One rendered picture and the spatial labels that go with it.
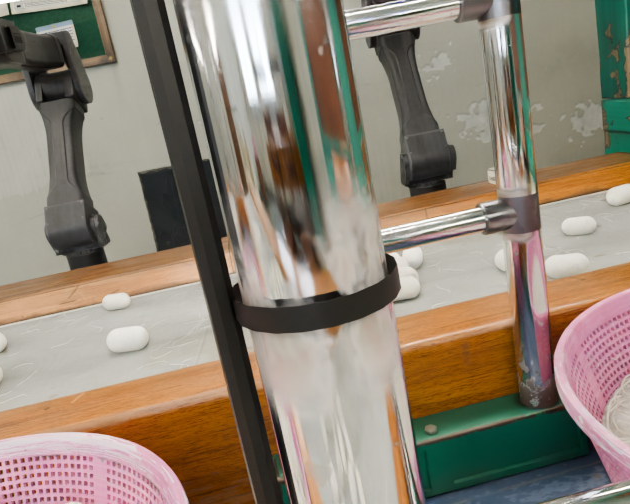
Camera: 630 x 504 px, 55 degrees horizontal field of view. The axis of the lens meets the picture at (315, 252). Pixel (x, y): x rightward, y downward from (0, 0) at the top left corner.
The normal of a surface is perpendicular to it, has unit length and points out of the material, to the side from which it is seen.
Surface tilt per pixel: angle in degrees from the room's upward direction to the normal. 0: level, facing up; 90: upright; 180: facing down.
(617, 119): 90
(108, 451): 75
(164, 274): 45
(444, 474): 90
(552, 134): 90
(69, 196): 60
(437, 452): 90
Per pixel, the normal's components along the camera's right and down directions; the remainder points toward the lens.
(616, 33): -0.97, 0.22
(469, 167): 0.06, 0.25
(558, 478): -0.18, -0.95
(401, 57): -0.04, -0.25
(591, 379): 0.70, -0.29
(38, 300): -0.03, -0.51
